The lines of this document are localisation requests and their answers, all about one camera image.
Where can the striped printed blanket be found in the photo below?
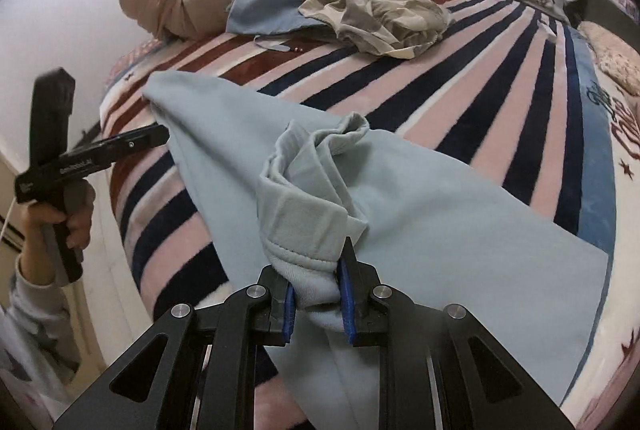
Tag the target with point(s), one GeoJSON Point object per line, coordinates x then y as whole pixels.
{"type": "Point", "coordinates": [500, 85]}

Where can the floral pillow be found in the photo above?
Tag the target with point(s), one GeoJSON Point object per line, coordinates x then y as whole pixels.
{"type": "Point", "coordinates": [615, 55]}

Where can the beige patterned shorts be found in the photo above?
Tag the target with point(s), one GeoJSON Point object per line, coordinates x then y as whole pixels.
{"type": "Point", "coordinates": [380, 10]}

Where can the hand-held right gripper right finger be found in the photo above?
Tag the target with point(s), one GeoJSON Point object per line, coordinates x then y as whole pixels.
{"type": "Point", "coordinates": [345, 305]}

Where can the person's left hand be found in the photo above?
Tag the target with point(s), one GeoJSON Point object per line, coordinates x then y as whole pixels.
{"type": "Point", "coordinates": [82, 215]}

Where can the light blue sweatshirt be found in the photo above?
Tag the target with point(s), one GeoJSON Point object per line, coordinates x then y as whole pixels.
{"type": "Point", "coordinates": [425, 235]}

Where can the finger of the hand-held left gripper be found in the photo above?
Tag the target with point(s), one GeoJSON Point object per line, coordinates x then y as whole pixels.
{"type": "Point", "coordinates": [140, 138]}

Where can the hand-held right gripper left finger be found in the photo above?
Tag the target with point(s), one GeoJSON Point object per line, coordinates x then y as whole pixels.
{"type": "Point", "coordinates": [288, 315]}

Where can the person's left forearm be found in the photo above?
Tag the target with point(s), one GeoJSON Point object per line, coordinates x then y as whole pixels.
{"type": "Point", "coordinates": [40, 320]}

